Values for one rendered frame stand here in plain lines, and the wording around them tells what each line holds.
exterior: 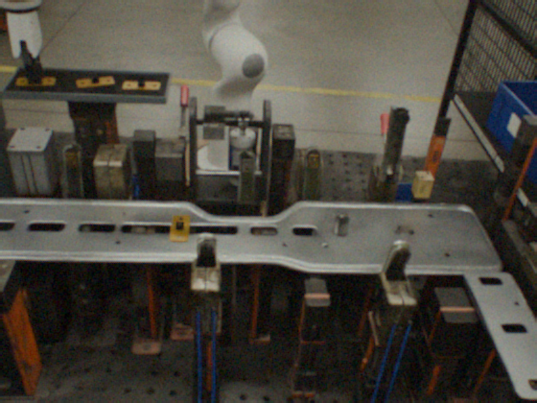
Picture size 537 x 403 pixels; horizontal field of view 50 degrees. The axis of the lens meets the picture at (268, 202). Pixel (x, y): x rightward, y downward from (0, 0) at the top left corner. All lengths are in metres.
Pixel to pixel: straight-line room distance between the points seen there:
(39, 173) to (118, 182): 0.17
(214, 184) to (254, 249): 0.29
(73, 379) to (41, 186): 0.43
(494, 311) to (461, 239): 0.20
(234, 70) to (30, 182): 0.56
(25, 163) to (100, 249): 0.27
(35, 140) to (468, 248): 0.95
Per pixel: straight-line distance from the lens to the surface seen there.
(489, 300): 1.19
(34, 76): 1.45
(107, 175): 1.30
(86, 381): 1.36
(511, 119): 1.60
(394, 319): 1.08
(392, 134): 1.31
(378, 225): 1.28
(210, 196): 1.37
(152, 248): 1.18
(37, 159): 1.32
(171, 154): 1.31
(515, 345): 1.13
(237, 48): 1.50
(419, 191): 1.36
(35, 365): 1.34
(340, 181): 1.93
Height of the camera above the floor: 1.78
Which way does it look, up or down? 37 degrees down
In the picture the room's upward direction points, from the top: 5 degrees clockwise
